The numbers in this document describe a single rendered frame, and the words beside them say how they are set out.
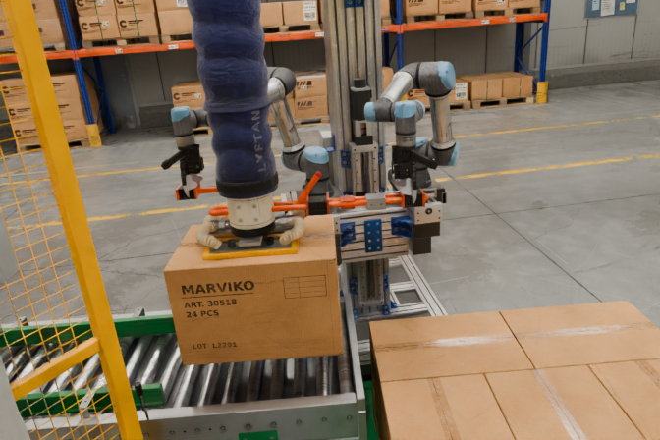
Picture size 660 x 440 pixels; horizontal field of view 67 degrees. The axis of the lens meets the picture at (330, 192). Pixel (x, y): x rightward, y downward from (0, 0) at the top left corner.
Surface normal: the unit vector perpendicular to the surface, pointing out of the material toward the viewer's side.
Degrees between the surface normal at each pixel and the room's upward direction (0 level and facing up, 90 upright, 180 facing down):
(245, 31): 73
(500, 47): 90
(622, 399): 0
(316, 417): 90
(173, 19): 87
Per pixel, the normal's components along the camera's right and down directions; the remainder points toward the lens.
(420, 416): -0.07, -0.94
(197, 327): 0.02, 0.33
